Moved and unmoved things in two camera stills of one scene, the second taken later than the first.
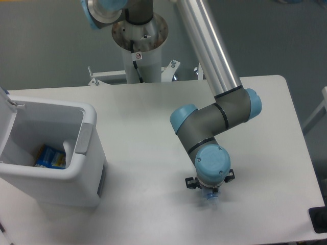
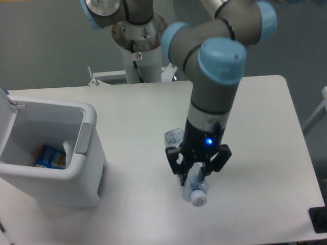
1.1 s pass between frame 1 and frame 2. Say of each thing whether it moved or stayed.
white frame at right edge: stayed
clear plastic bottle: moved
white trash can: stayed
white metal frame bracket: stayed
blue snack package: stayed
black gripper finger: moved
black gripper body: moved
